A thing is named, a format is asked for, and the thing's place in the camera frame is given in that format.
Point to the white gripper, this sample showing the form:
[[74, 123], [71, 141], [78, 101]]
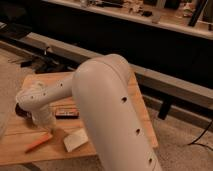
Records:
[[44, 118]]

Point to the orange pepper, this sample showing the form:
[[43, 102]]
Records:
[[39, 141]]

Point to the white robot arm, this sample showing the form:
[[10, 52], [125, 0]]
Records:
[[99, 88]]

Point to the white sponge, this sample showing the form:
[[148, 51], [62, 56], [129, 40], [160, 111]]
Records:
[[76, 139]]

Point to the black rectangular box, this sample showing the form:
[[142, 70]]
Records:
[[66, 113]]

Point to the wooden table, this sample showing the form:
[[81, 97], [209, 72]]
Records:
[[19, 136]]

